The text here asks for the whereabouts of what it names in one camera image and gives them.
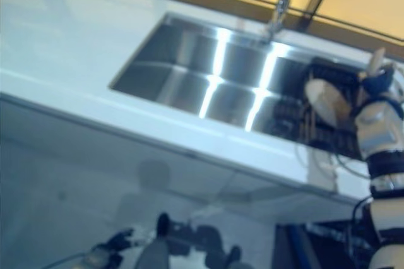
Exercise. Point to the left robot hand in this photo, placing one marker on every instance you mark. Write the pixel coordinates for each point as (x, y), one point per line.
(118, 240)

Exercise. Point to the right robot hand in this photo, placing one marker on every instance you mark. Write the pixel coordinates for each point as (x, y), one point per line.
(378, 81)

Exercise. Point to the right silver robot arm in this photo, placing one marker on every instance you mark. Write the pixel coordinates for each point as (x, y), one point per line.
(378, 130)

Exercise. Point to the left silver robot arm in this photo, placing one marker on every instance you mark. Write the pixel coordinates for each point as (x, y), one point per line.
(98, 258)

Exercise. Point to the black dish drying rack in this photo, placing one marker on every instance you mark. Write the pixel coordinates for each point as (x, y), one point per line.
(331, 70)

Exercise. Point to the white glossy cabinet door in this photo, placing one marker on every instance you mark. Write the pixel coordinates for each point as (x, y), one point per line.
(79, 161)
(284, 193)

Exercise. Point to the stainless steel sink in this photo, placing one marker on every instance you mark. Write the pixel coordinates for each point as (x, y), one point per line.
(189, 70)

